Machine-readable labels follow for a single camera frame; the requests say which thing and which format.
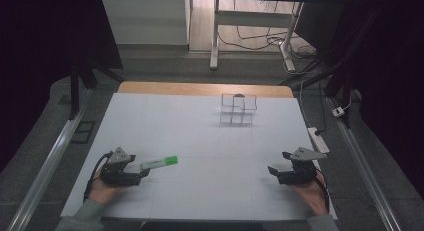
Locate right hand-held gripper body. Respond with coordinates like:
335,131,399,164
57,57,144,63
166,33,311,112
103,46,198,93
277,146,328,186

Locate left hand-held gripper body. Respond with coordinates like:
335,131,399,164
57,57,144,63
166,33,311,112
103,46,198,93
99,146,142,188

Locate green and white highlighter pen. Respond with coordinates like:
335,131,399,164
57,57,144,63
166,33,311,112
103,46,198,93
139,154,180,171

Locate person's right hand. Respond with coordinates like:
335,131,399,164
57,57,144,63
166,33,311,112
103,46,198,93
288,170,330,216

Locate person's left hand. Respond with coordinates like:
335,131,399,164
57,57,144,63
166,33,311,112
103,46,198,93
87,170,125,206

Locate white power strip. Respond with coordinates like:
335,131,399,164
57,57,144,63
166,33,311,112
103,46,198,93
306,126,331,155

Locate white table mat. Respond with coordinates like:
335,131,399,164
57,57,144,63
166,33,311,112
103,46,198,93
60,92,338,223

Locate clear acrylic organizer box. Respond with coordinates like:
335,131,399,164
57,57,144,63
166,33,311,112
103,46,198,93
219,93,259,126

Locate black metal stand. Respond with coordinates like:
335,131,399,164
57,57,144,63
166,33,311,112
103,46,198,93
67,59,126,121

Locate left hand-held gripper cable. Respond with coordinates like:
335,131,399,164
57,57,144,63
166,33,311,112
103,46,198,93
83,151,115,203

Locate hand-held gripper cable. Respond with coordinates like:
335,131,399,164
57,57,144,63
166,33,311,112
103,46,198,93
83,151,115,203
313,175,332,213

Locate right hand-held gripper cable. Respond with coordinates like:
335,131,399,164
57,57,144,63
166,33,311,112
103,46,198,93
313,175,332,213

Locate black floor frame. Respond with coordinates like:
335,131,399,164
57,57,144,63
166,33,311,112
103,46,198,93
70,120,97,145

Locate white power strip cable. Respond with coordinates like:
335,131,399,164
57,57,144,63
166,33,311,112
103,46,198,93
298,78,316,129

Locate aluminium floor rail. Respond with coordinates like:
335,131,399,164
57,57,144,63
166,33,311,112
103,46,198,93
5,87,96,231
324,96,404,231

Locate black floor cables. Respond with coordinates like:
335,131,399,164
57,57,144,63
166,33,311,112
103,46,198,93
217,0,318,59

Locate white desk frame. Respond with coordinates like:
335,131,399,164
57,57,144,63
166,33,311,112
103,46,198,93
209,0,305,73

